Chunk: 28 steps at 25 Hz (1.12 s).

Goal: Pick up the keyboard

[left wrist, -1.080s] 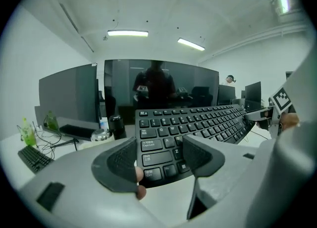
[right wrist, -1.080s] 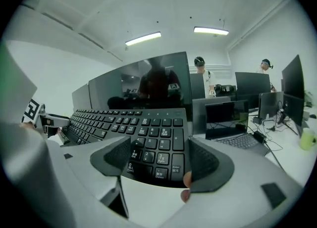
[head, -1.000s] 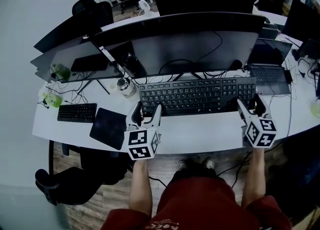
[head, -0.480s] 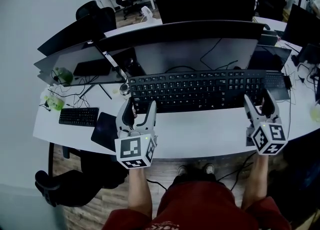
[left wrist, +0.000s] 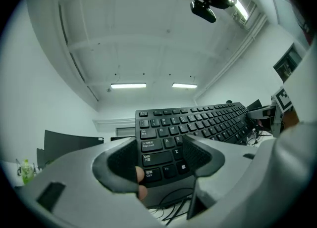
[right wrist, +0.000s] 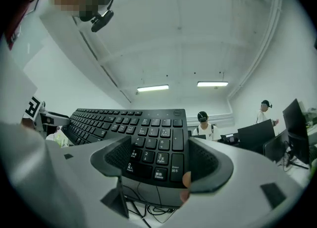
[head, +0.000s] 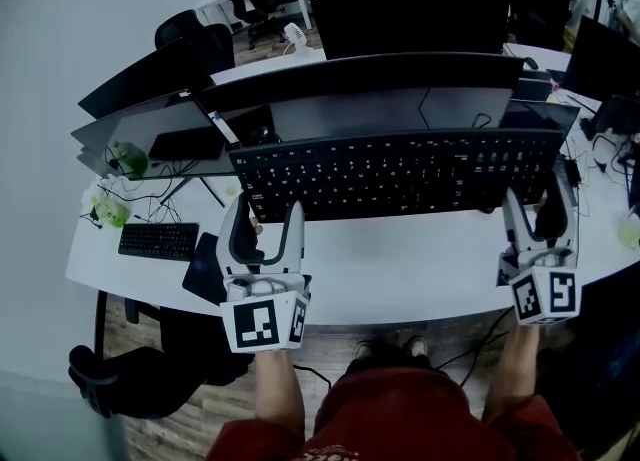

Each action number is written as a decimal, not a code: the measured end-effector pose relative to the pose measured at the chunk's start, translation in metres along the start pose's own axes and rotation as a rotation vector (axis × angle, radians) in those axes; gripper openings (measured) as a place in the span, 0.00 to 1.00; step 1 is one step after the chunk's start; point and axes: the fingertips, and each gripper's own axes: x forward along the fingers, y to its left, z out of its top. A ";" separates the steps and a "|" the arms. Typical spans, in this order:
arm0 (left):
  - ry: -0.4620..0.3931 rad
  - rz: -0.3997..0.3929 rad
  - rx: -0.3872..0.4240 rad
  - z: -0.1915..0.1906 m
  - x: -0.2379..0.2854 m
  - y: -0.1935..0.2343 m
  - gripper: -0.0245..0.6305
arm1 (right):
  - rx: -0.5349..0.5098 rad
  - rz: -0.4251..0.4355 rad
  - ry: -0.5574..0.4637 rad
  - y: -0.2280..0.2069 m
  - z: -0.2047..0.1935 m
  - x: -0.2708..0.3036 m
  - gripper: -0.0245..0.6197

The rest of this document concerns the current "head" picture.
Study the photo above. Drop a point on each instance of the black office chair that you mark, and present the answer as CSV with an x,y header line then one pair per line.
x,y
195,36
150,374

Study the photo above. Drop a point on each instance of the flat black monitor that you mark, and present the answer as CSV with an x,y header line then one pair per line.
x,y
155,124

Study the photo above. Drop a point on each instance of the white desk fan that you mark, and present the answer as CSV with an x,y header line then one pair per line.
x,y
295,36

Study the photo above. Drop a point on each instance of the black mouse pad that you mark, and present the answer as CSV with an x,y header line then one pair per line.
x,y
202,269

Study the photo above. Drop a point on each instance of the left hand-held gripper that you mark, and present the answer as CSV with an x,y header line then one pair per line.
x,y
255,324

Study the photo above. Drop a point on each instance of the large black keyboard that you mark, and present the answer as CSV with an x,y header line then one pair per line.
x,y
395,179

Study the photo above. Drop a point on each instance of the person's right forearm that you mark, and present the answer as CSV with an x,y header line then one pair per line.
x,y
512,369

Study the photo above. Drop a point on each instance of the small black keyboard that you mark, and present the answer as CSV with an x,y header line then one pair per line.
x,y
157,241

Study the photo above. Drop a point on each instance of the person's red shirt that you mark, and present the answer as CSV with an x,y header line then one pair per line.
x,y
400,424

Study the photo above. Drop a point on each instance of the pale green container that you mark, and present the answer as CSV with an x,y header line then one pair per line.
x,y
630,231

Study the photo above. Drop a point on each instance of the person's left shoe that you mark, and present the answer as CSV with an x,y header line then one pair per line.
x,y
362,350

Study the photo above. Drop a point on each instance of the person's left forearm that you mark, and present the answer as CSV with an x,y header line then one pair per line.
x,y
280,389

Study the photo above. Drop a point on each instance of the person's right shoe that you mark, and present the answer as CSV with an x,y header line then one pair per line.
x,y
416,346

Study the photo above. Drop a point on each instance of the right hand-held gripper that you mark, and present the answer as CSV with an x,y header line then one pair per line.
x,y
565,294

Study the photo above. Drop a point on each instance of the person's shoe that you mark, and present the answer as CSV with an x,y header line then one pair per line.
x,y
416,346
362,350

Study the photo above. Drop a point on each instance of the wide curved black monitor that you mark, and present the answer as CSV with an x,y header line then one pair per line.
x,y
360,79

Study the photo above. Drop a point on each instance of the green drink bottle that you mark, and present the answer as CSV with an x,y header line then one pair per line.
x,y
111,211

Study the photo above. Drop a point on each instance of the black monitor back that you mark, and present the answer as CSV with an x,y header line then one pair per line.
x,y
602,61
410,21
145,79

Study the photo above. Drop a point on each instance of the black power adapter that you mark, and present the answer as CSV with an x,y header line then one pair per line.
x,y
573,171

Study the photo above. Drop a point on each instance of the person's black trousers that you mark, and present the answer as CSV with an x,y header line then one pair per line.
x,y
387,366

